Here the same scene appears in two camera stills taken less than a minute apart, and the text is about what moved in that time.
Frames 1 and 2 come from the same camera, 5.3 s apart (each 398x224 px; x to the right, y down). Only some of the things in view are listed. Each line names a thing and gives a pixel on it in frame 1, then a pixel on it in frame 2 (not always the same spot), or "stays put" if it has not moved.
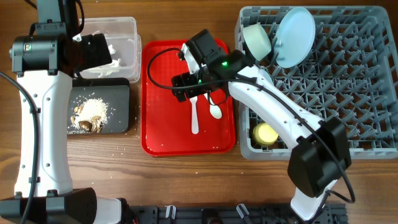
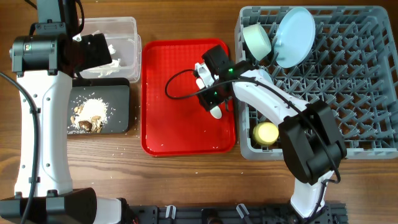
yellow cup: [263, 134] stays put
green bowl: [258, 40] stays put
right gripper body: [187, 79] to [211, 96]
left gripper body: [92, 55] stays put
